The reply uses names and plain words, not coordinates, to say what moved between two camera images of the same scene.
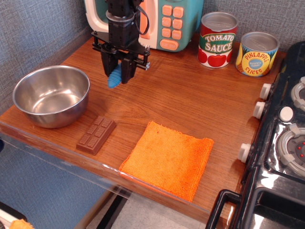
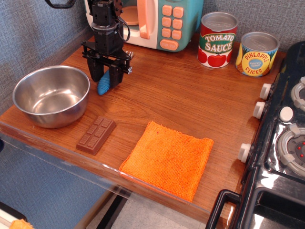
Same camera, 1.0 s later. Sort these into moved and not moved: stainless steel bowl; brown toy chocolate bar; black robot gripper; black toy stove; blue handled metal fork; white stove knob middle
Moved: black robot gripper; blue handled metal fork
Not moved: black toy stove; brown toy chocolate bar; white stove knob middle; stainless steel bowl
